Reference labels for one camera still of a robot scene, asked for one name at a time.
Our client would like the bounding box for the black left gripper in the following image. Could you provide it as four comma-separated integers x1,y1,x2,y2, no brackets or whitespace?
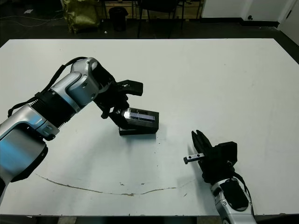
94,80,130,129

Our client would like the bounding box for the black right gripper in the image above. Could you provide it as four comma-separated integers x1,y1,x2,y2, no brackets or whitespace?
183,129,235,185

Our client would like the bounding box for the black box lid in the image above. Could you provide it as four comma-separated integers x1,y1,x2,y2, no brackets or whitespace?
118,107,160,132

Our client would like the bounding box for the black box base white insert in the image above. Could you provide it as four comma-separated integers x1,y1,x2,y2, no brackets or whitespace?
118,127,157,137

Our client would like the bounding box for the small black bin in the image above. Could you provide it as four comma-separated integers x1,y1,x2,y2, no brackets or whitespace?
108,7,129,32

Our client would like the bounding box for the yellow-green plastic sack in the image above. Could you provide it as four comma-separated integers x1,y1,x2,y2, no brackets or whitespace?
60,0,99,35

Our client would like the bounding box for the black mesh chair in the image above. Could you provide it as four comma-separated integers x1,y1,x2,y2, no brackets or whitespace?
136,0,185,40

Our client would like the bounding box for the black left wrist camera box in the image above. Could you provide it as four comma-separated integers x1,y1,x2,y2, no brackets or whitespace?
115,79,144,97

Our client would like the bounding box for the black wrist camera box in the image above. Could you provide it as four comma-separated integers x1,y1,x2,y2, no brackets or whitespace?
115,79,144,97
214,141,238,165

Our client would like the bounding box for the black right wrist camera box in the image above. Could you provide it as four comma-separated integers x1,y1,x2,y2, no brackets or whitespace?
214,141,238,165

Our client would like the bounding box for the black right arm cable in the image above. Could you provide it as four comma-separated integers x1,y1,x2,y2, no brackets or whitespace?
232,171,255,214

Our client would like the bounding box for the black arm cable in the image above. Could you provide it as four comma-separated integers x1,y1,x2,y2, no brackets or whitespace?
7,56,89,117
232,171,255,214

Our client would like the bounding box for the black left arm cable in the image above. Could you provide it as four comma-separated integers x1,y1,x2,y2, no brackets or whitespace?
7,56,89,117

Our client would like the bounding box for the white floor cable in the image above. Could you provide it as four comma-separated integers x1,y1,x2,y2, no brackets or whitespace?
0,14,68,28

